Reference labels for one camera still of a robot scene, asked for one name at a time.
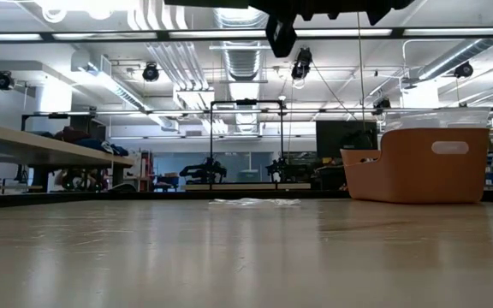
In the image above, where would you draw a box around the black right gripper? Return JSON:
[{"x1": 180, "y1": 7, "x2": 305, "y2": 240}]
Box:
[{"x1": 248, "y1": 0, "x2": 414, "y2": 59}]

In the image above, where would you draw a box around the orange plastic bin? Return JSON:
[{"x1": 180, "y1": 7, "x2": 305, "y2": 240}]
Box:
[{"x1": 339, "y1": 127, "x2": 490, "y2": 204}]

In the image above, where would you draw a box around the large black screen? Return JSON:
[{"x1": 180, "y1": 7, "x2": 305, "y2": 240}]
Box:
[{"x1": 315, "y1": 121, "x2": 378, "y2": 159}]

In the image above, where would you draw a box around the teal box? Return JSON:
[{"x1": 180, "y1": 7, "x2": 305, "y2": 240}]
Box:
[{"x1": 236, "y1": 169, "x2": 259, "y2": 184}]

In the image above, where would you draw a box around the long wooden table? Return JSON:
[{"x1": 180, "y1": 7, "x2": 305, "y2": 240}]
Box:
[{"x1": 181, "y1": 182, "x2": 312, "y2": 193}]

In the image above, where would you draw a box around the dark clothes pile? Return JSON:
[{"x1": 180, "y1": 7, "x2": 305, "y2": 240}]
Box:
[{"x1": 53, "y1": 126, "x2": 130, "y2": 157}]

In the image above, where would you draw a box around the wooden workbench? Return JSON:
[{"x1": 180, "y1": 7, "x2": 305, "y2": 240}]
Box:
[{"x1": 0, "y1": 119, "x2": 135, "y2": 192}]

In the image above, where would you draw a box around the thin hanging cable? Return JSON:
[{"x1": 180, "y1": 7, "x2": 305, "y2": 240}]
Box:
[{"x1": 354, "y1": 11, "x2": 366, "y2": 129}]

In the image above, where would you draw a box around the black frame beam with lights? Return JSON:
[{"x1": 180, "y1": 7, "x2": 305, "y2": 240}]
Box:
[{"x1": 0, "y1": 26, "x2": 493, "y2": 44}]

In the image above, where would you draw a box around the black ceiling camera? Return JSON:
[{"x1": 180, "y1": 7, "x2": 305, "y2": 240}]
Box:
[{"x1": 291, "y1": 46, "x2": 314, "y2": 81}]

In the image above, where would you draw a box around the thin black station frame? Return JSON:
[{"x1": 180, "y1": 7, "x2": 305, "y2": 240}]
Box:
[
  {"x1": 21, "y1": 111, "x2": 102, "y2": 133},
  {"x1": 209, "y1": 99, "x2": 285, "y2": 189}
]

